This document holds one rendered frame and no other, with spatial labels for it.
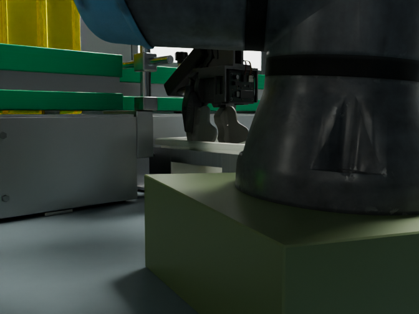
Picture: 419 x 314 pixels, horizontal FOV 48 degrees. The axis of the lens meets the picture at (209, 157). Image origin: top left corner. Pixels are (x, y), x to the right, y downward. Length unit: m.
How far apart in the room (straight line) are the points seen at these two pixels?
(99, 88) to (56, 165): 0.13
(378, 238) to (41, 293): 0.24
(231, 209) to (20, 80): 0.41
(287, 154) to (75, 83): 0.42
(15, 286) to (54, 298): 0.04
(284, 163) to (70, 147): 0.39
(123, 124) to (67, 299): 0.37
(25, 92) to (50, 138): 0.06
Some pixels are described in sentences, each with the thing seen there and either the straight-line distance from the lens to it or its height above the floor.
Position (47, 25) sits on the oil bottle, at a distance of 0.79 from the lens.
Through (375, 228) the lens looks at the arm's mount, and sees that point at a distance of 0.28.
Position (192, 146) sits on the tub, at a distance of 0.68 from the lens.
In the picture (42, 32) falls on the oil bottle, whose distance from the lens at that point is 0.78.
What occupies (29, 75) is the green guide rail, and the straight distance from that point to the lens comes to 0.65.
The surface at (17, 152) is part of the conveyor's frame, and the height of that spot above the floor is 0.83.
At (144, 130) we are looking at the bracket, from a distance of 0.71.
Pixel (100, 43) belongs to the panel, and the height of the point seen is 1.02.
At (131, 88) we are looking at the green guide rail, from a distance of 0.83.
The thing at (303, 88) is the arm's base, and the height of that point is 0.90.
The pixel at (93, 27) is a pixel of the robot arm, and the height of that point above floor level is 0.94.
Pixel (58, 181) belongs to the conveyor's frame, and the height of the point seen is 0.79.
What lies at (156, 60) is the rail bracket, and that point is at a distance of 0.69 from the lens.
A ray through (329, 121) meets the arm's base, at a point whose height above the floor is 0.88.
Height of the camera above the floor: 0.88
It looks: 5 degrees down
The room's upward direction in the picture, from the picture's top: straight up
